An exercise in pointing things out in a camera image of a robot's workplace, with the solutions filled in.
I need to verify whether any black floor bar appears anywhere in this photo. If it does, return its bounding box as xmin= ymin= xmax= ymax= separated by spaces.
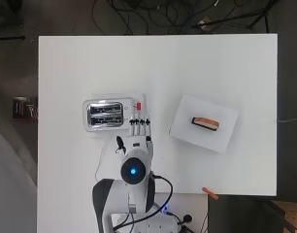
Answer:
xmin=0 ymin=35 xmax=26 ymax=42

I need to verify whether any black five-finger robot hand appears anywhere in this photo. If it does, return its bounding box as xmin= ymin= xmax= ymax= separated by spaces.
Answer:
xmin=115 ymin=108 xmax=155 ymax=160

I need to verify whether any white flat box stand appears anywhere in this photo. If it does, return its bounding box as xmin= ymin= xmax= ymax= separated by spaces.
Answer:
xmin=168 ymin=93 xmax=240 ymax=154

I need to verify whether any black block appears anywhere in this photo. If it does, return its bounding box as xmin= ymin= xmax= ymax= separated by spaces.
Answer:
xmin=190 ymin=116 xmax=220 ymax=132

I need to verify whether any white floor cable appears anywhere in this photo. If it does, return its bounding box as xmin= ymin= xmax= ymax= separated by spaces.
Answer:
xmin=277 ymin=116 xmax=297 ymax=124

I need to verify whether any dark red printed box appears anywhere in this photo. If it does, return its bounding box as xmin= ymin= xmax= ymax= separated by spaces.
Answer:
xmin=12 ymin=96 xmax=39 ymax=120

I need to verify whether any white toaster cord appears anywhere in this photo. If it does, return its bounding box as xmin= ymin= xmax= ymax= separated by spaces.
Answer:
xmin=94 ymin=135 xmax=116 ymax=183

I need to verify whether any steel toaster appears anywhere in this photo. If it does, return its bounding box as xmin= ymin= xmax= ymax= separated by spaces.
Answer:
xmin=82 ymin=96 xmax=147 ymax=133

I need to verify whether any wooden crate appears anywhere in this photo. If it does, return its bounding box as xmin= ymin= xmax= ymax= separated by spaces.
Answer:
xmin=270 ymin=200 xmax=297 ymax=233

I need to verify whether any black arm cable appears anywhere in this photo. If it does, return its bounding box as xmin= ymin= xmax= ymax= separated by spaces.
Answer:
xmin=113 ymin=174 xmax=175 ymax=233

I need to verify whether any orange tape strip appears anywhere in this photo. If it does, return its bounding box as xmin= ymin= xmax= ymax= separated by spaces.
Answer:
xmin=201 ymin=186 xmax=219 ymax=200

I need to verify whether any black floor cable bundle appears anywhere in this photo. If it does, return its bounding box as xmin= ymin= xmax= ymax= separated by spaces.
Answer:
xmin=91 ymin=0 xmax=220 ymax=36

